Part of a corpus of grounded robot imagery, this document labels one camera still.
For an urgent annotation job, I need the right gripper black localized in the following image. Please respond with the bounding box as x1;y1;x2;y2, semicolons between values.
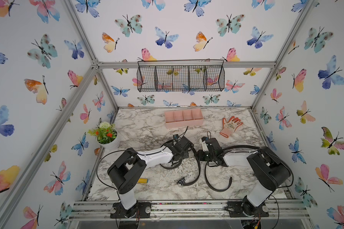
191;149;215;163

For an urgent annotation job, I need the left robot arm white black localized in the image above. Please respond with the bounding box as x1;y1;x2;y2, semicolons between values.
107;136;194;210

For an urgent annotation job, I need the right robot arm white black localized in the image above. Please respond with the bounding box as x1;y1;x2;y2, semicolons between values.
196;137;293;211

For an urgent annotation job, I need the pink divided storage box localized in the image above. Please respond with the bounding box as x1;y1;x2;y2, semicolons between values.
164;108;204;129

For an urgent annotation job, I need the red and white work glove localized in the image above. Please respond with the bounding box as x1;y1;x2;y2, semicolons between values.
220;116;243;138

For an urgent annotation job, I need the white flower pot with plant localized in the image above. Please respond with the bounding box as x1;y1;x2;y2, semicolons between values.
88;122;121;150

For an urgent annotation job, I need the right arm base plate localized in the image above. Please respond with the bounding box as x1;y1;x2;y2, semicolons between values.
224;200;269;218

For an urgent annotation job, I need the black wire wall basket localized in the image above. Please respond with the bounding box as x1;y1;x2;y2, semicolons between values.
133;59;225;94

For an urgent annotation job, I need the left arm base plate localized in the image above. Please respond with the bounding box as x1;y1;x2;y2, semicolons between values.
110;201;152;219

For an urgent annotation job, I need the aluminium front rail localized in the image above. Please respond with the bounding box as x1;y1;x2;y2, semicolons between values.
69;199;310;221

